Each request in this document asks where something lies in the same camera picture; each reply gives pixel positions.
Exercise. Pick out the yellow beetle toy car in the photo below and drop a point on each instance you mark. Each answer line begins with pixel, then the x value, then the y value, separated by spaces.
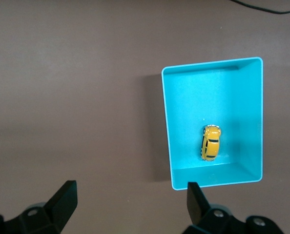
pixel 212 146

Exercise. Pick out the brown table cover mat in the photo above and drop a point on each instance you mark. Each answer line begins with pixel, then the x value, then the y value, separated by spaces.
pixel 62 97

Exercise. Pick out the teal plastic bin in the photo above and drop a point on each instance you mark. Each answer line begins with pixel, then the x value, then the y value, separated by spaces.
pixel 196 109

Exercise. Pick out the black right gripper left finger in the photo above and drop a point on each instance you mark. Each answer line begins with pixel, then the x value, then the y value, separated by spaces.
pixel 49 219

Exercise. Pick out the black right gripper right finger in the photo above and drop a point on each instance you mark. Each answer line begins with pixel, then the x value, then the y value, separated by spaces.
pixel 208 224

